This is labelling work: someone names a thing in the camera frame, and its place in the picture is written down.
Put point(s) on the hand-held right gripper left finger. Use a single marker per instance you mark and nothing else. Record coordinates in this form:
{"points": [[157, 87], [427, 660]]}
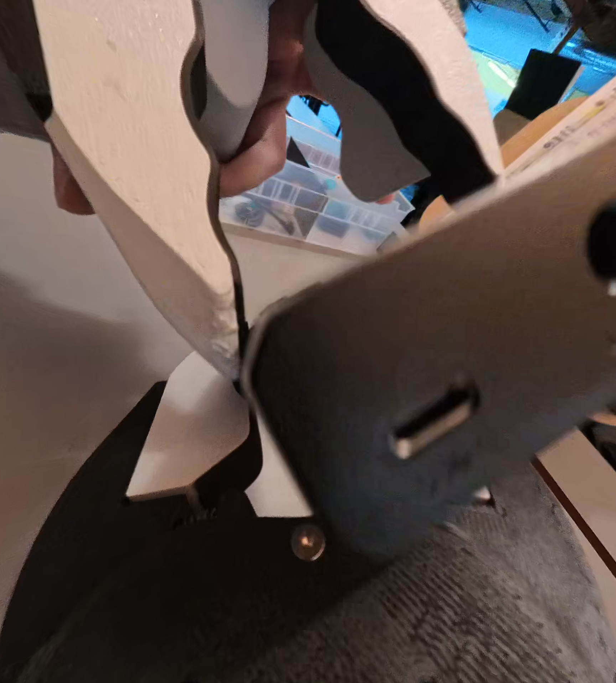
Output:
{"points": [[190, 427]]}

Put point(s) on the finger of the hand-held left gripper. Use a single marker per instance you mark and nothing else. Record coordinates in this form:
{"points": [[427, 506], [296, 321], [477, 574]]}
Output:
{"points": [[126, 133], [436, 64]]}

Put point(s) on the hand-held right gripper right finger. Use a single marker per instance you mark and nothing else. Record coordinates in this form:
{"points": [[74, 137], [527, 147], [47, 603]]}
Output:
{"points": [[483, 496]]}

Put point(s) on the black multi-port hub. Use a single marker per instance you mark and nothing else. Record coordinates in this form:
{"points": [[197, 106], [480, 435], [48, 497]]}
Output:
{"points": [[446, 320]]}

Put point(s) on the person's left hand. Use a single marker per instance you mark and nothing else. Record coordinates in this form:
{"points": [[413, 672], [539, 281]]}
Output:
{"points": [[270, 128]]}

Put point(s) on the black square board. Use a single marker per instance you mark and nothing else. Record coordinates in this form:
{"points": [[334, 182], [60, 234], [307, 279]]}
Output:
{"points": [[545, 80]]}

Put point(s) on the white printed cardboard box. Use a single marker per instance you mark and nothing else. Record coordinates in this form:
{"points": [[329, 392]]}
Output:
{"points": [[580, 128]]}

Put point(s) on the clear plastic organizer box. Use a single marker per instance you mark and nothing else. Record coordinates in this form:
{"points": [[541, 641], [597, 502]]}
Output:
{"points": [[308, 203]]}

